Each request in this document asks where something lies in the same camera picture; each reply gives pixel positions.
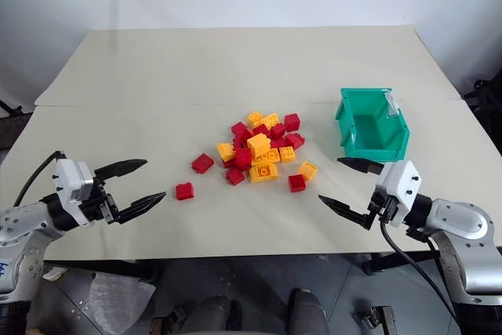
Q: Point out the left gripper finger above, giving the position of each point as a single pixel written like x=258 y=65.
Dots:
x=141 y=206
x=121 y=167

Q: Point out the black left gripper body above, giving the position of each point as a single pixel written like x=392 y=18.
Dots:
x=102 y=205

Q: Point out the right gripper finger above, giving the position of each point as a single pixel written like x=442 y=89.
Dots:
x=345 y=209
x=362 y=165

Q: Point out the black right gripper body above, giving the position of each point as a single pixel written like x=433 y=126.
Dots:
x=380 y=209

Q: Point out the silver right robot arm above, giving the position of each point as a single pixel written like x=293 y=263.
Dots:
x=463 y=221

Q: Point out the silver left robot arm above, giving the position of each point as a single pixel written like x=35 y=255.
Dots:
x=23 y=221

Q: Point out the green plastic storage bin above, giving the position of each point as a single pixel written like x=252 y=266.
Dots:
x=368 y=131

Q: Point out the clear label holder on bin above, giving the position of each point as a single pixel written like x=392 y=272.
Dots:
x=392 y=105

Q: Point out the clear crumpled plastic bag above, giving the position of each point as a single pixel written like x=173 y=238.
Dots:
x=117 y=299

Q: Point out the dark rounded shape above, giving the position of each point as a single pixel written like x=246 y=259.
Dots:
x=215 y=315
x=308 y=311

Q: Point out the black tripod leg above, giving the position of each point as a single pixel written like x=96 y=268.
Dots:
x=9 y=109

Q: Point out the black stand with wheels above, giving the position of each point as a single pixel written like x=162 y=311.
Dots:
x=484 y=103

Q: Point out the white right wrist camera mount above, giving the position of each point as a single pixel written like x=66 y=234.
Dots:
x=402 y=184

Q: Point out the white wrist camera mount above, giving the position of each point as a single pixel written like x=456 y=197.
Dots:
x=70 y=178
x=402 y=184

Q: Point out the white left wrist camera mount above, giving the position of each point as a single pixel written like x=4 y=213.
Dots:
x=70 y=178

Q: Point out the black table frame bar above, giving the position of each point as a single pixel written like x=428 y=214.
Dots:
x=110 y=268
x=396 y=260

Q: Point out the grey metal bracket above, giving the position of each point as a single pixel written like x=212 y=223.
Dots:
x=376 y=317

